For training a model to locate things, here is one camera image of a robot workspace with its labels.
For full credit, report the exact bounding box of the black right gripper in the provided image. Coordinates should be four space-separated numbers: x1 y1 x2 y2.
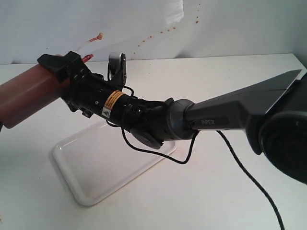
37 51 135 127

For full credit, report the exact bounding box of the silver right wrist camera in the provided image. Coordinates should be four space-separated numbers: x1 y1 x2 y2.
107 52 127 88

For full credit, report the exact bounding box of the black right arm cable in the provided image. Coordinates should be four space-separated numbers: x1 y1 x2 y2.
106 86 286 230

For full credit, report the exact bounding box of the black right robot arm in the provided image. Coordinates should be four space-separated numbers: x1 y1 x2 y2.
37 52 307 183

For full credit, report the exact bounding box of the white rectangular plastic tray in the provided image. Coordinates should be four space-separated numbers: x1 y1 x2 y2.
52 122 163 206

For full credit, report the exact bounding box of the white cloth backdrop sheet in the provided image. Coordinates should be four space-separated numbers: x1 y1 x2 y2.
0 0 184 64

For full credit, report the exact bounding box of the red sauce squeeze bottle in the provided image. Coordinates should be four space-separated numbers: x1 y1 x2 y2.
0 32 104 129

